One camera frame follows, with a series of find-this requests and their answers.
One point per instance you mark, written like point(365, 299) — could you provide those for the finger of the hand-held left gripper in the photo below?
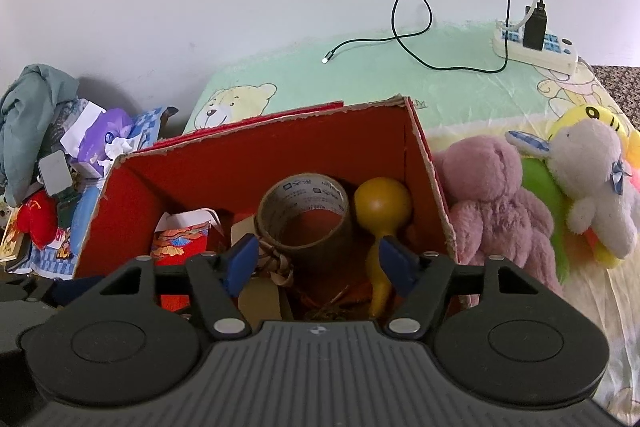
point(65, 291)

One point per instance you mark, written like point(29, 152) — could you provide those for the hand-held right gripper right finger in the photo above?
point(395, 262)

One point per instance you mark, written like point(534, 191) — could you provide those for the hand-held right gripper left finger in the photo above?
point(241, 264)

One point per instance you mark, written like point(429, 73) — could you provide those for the beige patterned paper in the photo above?
point(260, 302)

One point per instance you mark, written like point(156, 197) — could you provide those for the brown gourd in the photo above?
point(382, 202)

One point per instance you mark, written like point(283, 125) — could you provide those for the red printed gift bag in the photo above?
point(175, 242)

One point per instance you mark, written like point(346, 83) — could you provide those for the clear packing tape roll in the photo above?
point(300, 186)

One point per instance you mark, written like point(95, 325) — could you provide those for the red cardboard box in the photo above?
point(200, 172)

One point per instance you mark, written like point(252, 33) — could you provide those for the blue patterned cloth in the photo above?
point(75, 252)

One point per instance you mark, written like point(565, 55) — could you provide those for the colourful picture book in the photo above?
point(12, 239)

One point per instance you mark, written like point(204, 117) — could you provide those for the red plush toy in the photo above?
point(37, 222)

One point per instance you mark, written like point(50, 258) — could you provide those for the pink plush bear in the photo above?
point(490, 207)

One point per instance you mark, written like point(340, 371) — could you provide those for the grey square device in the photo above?
point(55, 172)

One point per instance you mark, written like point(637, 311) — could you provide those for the green plush toy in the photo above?
point(540, 187)

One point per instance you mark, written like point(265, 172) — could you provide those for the purple tissue pack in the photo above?
point(105, 129)

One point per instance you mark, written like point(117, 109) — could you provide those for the grey-green garment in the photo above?
point(30, 107)

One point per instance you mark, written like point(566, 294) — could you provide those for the white plush toy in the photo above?
point(590, 177)

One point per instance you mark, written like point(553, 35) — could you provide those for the yellow plush toy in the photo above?
point(585, 113)

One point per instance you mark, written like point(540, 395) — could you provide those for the white power strip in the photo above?
point(525, 54)

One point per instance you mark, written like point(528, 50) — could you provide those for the black charger plug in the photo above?
point(534, 29)

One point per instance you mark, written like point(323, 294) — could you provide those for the brown knit blanket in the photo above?
point(620, 87)

